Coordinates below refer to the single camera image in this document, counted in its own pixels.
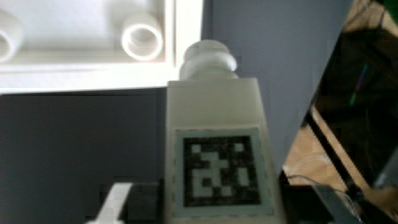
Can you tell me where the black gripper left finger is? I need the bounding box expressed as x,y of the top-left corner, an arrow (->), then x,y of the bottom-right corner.
85,182 -> 160,224

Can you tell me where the white square tabletop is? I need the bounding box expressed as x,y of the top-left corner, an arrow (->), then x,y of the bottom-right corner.
0,0 -> 204,95

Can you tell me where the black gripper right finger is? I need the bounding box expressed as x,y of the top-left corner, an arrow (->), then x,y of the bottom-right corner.
279,173 -> 362,224

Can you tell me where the white leg with tag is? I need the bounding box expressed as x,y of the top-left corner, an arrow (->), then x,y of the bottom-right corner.
163,40 -> 286,224

